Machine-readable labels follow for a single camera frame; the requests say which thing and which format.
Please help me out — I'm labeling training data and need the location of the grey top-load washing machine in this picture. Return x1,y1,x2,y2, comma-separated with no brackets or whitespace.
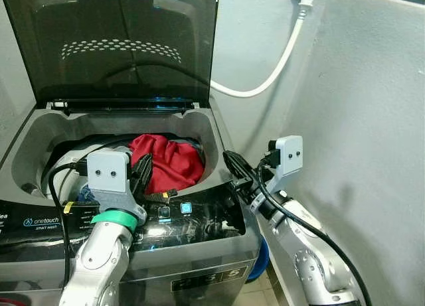
0,97,264,306

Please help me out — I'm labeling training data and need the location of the red garment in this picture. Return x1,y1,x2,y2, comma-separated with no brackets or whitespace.
128,134,206,194

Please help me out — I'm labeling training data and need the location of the blue plastic basin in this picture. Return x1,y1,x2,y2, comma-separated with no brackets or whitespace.
246,236,270,283

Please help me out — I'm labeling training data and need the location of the dark tinted washer lid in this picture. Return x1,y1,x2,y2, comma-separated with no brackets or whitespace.
0,0,220,112

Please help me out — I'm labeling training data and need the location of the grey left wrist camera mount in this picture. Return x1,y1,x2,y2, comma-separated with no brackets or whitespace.
86,150,147,220

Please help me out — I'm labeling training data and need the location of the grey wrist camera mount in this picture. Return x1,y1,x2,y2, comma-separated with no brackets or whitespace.
267,135,304,194
86,150,147,220

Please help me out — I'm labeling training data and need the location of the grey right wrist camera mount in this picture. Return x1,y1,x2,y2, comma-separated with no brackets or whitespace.
267,135,304,194

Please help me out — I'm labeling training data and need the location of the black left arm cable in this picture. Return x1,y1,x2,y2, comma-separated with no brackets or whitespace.
47,158,90,284

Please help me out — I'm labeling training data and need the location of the white water hose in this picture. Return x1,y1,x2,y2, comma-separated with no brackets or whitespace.
210,0,314,99

